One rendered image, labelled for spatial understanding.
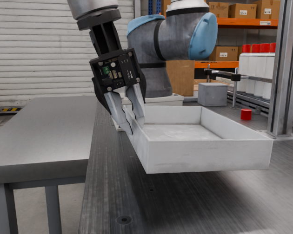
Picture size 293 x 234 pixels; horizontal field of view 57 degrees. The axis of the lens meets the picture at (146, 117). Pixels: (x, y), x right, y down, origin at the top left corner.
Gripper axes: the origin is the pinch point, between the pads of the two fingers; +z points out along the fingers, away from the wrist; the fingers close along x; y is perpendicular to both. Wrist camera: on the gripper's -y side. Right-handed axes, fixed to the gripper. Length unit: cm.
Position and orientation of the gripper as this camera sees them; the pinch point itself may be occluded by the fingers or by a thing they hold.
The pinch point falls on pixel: (133, 126)
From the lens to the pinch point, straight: 51.1
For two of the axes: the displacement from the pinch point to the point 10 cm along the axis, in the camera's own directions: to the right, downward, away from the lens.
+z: 2.8, 9.2, 2.8
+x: 9.4, -3.2, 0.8
